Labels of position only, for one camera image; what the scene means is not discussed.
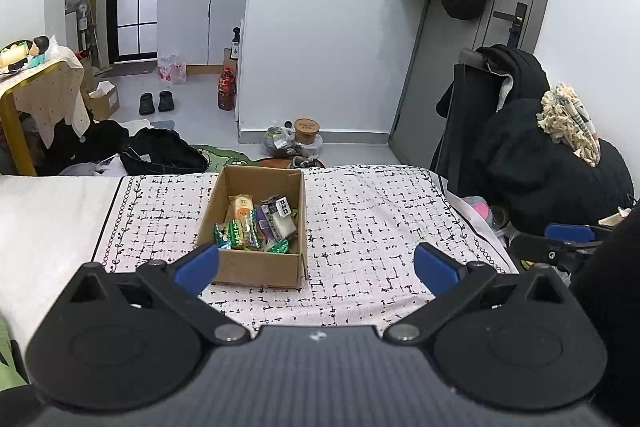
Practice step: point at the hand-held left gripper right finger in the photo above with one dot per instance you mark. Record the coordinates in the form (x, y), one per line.
(436, 268)

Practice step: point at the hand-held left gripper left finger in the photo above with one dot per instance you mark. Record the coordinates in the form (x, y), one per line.
(197, 267)

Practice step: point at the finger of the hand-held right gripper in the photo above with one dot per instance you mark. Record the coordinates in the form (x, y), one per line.
(570, 232)
(535, 247)

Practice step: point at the green clear-wrapped snack packet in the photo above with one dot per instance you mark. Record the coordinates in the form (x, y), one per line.
(222, 237)

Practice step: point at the cardboard box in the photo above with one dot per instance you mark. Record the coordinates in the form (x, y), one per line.
(255, 267)

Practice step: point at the light green snack packet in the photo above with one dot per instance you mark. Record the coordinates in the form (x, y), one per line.
(244, 233)

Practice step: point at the orange biscuit packet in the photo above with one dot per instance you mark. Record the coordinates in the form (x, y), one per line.
(241, 207)

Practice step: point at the long purple snack packet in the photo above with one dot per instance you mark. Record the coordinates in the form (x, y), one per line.
(264, 227)

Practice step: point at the white snack packet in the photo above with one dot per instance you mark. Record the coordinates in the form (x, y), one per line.
(279, 219)

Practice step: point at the pink grey cloth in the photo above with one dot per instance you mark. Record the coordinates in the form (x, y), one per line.
(475, 208)

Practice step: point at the beige fringed scarf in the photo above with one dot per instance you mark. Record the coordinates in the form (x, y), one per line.
(567, 122)

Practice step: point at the green floor mat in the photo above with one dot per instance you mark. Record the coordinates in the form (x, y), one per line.
(225, 156)

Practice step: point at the black bag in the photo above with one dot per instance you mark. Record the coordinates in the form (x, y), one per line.
(165, 154)

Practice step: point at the clear plastic trash bag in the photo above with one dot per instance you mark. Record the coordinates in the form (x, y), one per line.
(279, 142)

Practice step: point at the white bed sheet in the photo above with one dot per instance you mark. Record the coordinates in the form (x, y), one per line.
(45, 232)

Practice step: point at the black fleece-lined jacket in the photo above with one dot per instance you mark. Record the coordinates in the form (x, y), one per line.
(525, 77)

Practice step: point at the black clothing pile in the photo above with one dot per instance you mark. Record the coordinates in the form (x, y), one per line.
(90, 144)

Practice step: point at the black slipper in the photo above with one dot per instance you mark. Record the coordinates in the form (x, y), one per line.
(166, 101)
(146, 104)

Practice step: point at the brown instant noodle cup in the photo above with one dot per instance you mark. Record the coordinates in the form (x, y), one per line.
(306, 131)

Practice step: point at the red cooking oil bottle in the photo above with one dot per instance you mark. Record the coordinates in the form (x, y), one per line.
(226, 92)

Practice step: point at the grey door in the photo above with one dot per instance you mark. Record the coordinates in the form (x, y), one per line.
(440, 82)

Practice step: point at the small carton with white paper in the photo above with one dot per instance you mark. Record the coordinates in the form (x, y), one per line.
(102, 104)

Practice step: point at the pink printed plastic bag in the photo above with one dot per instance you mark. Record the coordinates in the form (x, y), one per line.
(172, 69)

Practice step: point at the person's green garment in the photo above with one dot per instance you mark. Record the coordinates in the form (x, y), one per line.
(11, 352)

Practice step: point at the yellow wooden table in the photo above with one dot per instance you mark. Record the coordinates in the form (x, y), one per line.
(20, 142)

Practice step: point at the wooden table with cloth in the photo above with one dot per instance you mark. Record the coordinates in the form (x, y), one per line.
(55, 97)

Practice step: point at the tall brown carton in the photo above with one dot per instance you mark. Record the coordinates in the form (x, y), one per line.
(86, 72)

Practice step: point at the black white spray bottle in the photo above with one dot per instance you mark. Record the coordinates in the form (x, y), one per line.
(235, 44)

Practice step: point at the white kitchen cabinet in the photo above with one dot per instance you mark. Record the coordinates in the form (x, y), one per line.
(200, 27)

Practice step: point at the dark-haired doll figure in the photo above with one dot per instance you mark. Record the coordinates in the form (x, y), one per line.
(39, 47)

